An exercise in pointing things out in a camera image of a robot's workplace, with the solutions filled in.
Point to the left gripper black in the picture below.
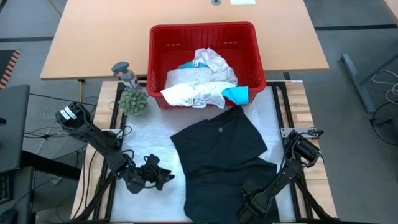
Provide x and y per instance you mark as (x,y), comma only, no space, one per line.
(149,172)

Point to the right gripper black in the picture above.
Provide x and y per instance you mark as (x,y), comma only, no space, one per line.
(253,205)

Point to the white lace garment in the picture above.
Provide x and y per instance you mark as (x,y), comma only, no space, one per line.
(199,76)

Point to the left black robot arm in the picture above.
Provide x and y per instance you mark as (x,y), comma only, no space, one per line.
(102,144)

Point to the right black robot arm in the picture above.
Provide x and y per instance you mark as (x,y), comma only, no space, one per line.
(306,149)

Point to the red plastic laundry bin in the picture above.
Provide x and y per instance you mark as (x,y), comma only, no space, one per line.
(161,46)

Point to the artificial green potted plant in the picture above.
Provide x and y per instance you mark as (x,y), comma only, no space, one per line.
(133,102)

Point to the white plain garment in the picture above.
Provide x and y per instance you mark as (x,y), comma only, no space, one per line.
(177,93)

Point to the teal garment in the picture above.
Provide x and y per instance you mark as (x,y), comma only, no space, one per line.
(237,95)

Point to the clear spray bottle grey trigger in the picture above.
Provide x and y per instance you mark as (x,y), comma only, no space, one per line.
(126,74)

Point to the white crumpled garment with label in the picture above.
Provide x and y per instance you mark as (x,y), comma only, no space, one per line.
(211,59)

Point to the light wooden desk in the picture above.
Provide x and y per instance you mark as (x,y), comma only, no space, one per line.
(109,37)

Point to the black keyboard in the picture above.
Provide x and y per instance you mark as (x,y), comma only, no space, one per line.
(4,188)

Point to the black computer mouse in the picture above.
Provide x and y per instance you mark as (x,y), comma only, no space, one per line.
(7,216)

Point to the grey metal desk leg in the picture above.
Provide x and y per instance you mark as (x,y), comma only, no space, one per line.
(357,81)

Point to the hazard striped floor mat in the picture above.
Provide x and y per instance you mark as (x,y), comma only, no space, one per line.
(9,67)

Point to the white paper sheet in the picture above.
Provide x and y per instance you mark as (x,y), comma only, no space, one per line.
(242,2)

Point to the black aluminium table frame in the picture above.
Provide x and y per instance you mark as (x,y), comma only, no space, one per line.
(277,105)

